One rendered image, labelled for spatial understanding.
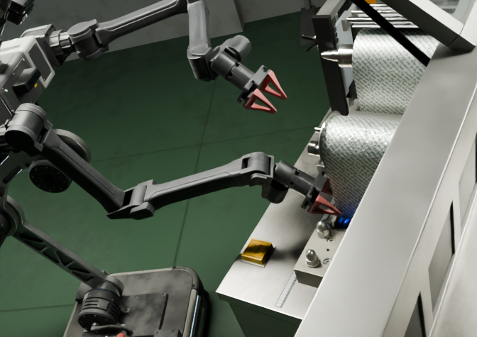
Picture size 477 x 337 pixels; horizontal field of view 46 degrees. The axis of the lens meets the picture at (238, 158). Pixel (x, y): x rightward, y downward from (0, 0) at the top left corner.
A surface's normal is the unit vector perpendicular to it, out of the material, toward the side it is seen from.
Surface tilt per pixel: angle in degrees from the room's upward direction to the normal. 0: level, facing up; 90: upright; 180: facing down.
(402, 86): 92
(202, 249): 0
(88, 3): 90
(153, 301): 0
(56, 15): 90
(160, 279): 0
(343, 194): 90
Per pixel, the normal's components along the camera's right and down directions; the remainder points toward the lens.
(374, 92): -0.47, 0.69
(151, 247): -0.27, -0.74
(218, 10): -0.10, 0.66
